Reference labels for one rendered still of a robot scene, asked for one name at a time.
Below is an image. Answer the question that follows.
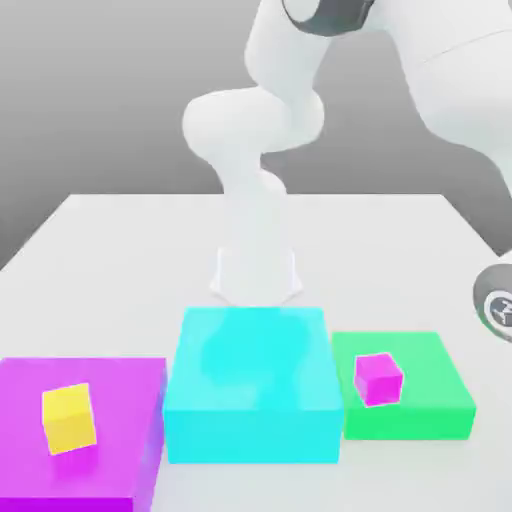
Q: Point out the small magenta cube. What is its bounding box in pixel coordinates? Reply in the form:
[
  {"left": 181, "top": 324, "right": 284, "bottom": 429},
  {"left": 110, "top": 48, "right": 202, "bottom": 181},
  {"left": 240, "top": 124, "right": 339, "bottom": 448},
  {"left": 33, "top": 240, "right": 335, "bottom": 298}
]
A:
[{"left": 353, "top": 352, "right": 405, "bottom": 408}]

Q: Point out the small yellow cube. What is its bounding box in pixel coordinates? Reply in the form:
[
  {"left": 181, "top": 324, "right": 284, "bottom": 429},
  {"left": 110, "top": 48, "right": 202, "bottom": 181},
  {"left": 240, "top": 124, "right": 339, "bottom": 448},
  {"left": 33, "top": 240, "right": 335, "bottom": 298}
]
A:
[{"left": 41, "top": 382, "right": 98, "bottom": 457}]

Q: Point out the large cyan box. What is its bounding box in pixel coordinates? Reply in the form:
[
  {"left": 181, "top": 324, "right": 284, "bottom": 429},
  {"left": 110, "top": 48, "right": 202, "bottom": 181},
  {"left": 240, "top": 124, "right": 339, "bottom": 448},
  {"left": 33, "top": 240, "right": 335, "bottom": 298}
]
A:
[{"left": 162, "top": 306, "right": 346, "bottom": 466}]

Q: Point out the large magenta box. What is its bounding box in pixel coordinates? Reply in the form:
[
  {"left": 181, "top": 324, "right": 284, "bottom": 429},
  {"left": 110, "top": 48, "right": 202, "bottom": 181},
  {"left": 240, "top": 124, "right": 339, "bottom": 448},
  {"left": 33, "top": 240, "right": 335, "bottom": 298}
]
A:
[{"left": 0, "top": 356, "right": 168, "bottom": 512}]

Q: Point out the large green box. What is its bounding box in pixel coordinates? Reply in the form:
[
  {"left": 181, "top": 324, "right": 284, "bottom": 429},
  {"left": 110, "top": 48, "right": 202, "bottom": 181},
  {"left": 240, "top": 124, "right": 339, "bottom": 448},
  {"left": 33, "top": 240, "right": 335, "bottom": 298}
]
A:
[{"left": 330, "top": 330, "right": 478, "bottom": 442}]

